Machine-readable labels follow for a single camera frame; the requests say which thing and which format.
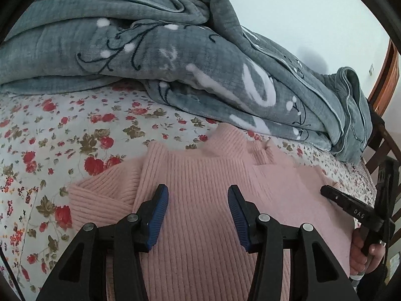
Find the wooden bed frame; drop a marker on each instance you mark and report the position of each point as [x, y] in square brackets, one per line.
[380, 150]

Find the person's right hand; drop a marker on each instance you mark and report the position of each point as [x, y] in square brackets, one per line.
[360, 257]

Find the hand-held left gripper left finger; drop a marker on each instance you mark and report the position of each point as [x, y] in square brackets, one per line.
[158, 216]

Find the pink ribbed sweater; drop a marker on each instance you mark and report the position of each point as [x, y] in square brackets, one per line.
[200, 175]

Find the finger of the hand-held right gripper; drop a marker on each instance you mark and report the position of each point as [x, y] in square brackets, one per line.
[347, 205]

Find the black garment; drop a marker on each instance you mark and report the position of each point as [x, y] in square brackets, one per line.
[376, 116]

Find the grey printed blanket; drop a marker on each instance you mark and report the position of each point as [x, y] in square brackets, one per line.
[156, 53]

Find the person's right forearm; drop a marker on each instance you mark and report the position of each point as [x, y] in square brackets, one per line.
[372, 285]

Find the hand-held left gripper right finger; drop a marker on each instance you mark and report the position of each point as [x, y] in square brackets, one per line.
[238, 219]

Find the floral bed sheet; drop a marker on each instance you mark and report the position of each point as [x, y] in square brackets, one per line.
[47, 131]

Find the white light switch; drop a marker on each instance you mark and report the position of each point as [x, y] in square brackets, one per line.
[371, 69]

